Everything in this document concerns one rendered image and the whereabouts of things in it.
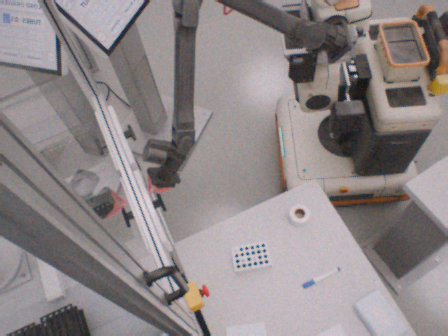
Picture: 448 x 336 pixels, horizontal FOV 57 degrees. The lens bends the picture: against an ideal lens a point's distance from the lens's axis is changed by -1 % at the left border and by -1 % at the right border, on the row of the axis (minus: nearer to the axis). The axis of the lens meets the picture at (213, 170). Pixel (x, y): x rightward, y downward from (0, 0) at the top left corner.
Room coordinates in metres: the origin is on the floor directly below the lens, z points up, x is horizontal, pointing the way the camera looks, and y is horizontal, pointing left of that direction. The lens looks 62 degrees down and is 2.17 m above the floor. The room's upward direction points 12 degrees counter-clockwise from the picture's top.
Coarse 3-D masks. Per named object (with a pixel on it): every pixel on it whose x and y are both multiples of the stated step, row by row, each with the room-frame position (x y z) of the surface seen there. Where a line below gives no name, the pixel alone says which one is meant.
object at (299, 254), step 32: (288, 192) 0.61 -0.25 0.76; (320, 192) 0.58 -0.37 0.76; (224, 224) 0.54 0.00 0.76; (256, 224) 0.51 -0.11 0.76; (288, 224) 0.49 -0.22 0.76; (320, 224) 0.46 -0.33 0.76; (192, 256) 0.45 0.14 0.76; (224, 256) 0.42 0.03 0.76; (288, 256) 0.38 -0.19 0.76; (320, 256) 0.35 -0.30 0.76; (352, 256) 0.33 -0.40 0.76; (224, 288) 0.31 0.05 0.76; (256, 288) 0.29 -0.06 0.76; (288, 288) 0.27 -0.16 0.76; (320, 288) 0.25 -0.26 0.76; (352, 288) 0.23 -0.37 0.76; (384, 288) 0.21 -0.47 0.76; (224, 320) 0.21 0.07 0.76; (256, 320) 0.19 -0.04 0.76; (288, 320) 0.17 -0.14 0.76; (320, 320) 0.15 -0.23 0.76; (352, 320) 0.13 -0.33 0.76
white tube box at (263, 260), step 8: (232, 248) 0.43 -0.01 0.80; (240, 248) 0.43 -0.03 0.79; (248, 248) 0.42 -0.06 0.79; (256, 248) 0.42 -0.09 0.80; (264, 248) 0.41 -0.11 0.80; (240, 256) 0.40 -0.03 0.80; (248, 256) 0.39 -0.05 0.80; (256, 256) 0.39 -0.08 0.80; (264, 256) 0.39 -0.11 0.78; (240, 264) 0.37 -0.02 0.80; (248, 264) 0.37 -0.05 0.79; (256, 264) 0.37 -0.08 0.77; (264, 264) 0.36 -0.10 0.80; (240, 272) 0.35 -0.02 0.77
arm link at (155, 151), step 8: (152, 144) 0.68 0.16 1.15; (160, 144) 0.68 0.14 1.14; (168, 144) 0.69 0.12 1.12; (176, 144) 0.70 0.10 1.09; (184, 144) 0.67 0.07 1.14; (144, 152) 0.68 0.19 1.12; (152, 152) 0.66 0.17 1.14; (160, 152) 0.66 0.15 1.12; (184, 152) 0.66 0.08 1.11; (144, 160) 0.65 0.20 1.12; (152, 160) 0.65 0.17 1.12; (160, 160) 0.65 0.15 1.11
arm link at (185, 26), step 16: (192, 0) 0.88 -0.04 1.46; (176, 16) 0.92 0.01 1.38; (192, 16) 0.86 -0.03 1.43; (176, 32) 0.86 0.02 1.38; (192, 32) 0.86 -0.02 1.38; (176, 48) 0.84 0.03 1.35; (192, 48) 0.84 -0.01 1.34; (176, 64) 0.82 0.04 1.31; (192, 64) 0.81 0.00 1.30; (176, 80) 0.79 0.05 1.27; (192, 80) 0.79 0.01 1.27; (176, 96) 0.77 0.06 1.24; (192, 96) 0.76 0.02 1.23; (176, 112) 0.74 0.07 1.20; (192, 112) 0.74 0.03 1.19; (176, 128) 0.71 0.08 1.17; (192, 128) 0.70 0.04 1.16; (192, 144) 0.67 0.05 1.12
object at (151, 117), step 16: (128, 32) 1.54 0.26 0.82; (128, 48) 1.51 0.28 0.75; (144, 48) 1.59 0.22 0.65; (112, 64) 1.53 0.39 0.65; (128, 64) 1.49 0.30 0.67; (144, 64) 1.56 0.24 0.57; (128, 80) 1.50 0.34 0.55; (144, 80) 1.53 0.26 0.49; (128, 96) 1.53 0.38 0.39; (144, 96) 1.50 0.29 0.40; (160, 96) 1.78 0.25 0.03; (144, 112) 1.49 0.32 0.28; (160, 112) 1.56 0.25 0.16; (208, 112) 1.58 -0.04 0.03; (144, 128) 1.52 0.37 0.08; (160, 128) 1.52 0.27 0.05; (144, 144) 1.43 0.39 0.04
